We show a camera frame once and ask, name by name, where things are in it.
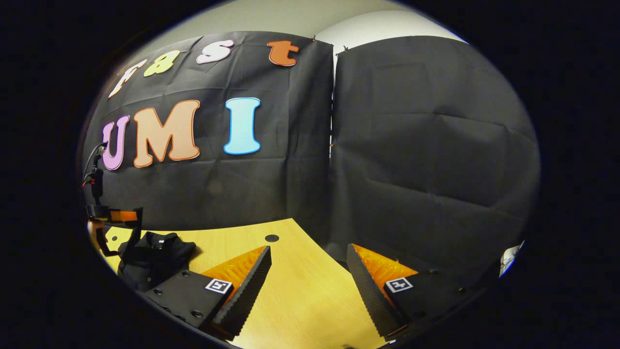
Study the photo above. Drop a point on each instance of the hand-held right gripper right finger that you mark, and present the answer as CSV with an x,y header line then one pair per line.
x,y
370,291

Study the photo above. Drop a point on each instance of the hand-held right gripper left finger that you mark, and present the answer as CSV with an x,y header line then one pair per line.
x,y
252,286

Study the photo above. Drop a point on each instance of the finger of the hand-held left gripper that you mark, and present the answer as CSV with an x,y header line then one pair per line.
x,y
127,216

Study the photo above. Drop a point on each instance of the black shirt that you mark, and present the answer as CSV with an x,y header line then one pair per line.
x,y
155,257

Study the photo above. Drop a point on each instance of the black backdrop cloth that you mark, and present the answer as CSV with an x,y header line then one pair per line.
x,y
411,155

